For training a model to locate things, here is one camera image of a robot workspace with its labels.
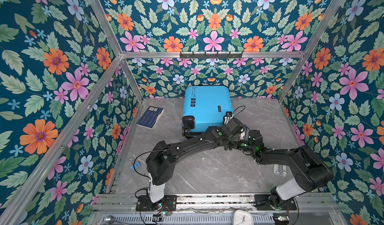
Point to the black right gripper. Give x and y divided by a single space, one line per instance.
238 143

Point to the white desk clock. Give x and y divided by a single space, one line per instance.
242 218

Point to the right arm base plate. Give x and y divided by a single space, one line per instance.
273 202

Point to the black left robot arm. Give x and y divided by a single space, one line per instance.
162 160

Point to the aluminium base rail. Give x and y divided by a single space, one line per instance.
210 202

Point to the dark blue paperback book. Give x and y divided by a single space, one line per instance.
150 117

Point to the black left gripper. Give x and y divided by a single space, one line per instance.
238 135

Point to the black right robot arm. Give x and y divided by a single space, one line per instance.
308 169

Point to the black hook rail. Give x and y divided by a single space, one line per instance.
211 55

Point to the white wall socket plate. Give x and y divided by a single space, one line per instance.
280 170

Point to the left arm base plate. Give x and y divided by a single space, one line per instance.
156 203

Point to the blue hard-shell suitcase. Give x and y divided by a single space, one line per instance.
204 107

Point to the aluminium cage frame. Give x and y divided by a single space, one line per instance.
74 74

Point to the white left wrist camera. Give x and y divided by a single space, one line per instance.
228 117

